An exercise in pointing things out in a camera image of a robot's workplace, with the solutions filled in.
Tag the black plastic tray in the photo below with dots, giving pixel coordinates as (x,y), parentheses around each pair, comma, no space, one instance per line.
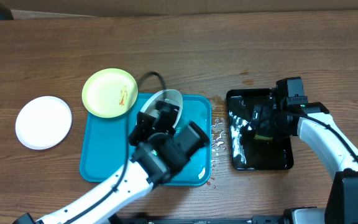
(248,153)

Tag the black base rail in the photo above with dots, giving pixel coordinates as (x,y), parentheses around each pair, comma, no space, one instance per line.
(263,219)

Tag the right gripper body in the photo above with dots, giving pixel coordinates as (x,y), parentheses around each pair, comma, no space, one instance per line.
(272,121)

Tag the white plate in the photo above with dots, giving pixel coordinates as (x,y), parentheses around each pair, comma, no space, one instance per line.
(43,123)
(171,97)

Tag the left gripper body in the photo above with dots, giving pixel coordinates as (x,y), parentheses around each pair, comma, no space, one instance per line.
(142,133)

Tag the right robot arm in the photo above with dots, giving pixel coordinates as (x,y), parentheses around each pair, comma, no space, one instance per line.
(314,125)

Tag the yellow-green plate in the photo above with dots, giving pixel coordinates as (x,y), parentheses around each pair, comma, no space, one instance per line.
(109,93)

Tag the green yellow sponge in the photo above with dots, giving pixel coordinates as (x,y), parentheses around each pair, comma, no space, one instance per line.
(263,138)

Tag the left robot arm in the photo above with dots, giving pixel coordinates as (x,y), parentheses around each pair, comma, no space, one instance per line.
(160,154)

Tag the blue plastic tray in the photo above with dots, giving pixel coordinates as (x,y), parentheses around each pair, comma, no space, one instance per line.
(104,143)

